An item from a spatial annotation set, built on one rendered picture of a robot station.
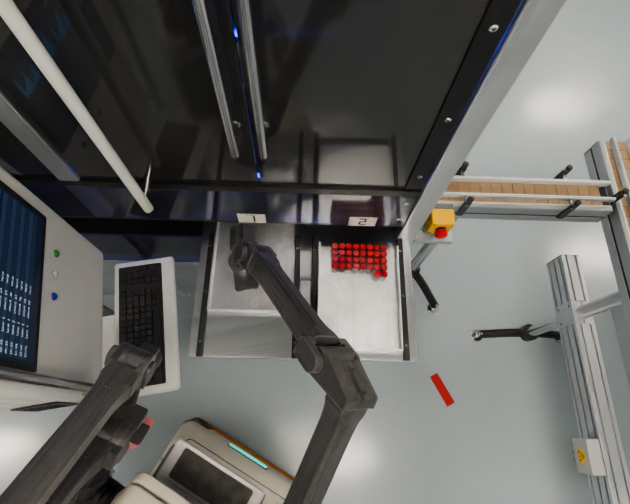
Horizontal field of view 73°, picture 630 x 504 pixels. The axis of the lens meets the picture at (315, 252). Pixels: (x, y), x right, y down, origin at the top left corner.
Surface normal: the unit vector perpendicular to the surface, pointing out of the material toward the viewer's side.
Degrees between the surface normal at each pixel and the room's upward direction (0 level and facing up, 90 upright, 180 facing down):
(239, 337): 0
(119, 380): 41
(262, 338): 0
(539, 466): 0
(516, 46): 90
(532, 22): 90
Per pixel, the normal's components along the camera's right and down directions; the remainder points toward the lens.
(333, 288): 0.04, -0.37
